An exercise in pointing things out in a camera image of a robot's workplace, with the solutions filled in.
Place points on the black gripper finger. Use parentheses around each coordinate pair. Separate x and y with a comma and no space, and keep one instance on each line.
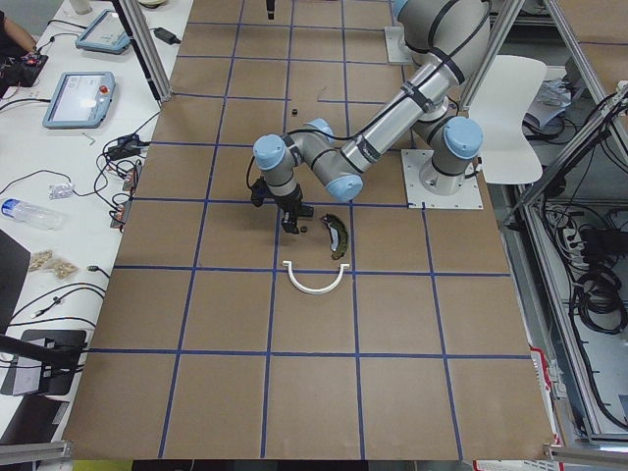
(270,8)

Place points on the green brake shoe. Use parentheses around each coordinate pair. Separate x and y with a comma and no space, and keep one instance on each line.
(338,233)

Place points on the black power adapter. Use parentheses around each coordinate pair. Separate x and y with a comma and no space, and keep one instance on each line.
(166,36)

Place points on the far teach pendant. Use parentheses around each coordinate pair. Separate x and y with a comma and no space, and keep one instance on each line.
(105,34)

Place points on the teach pendant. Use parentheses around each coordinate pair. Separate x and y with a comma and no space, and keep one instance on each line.
(105,34)
(81,100)

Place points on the near teach pendant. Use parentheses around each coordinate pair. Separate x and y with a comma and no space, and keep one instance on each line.
(81,100)

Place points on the clear plastic water bottle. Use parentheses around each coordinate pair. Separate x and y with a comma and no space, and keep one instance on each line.
(36,216)

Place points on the bag of wooden pieces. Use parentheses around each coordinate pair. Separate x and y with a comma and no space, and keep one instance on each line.
(47,261)

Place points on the white plastic chair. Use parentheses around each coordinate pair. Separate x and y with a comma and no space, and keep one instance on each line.
(499,107)

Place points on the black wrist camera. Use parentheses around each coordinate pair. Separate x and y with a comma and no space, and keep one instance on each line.
(259,192)

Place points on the white curved plastic bracket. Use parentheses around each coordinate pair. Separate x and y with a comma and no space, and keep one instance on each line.
(315,284)

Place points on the aluminium frame post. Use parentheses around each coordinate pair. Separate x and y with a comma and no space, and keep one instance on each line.
(137,30)

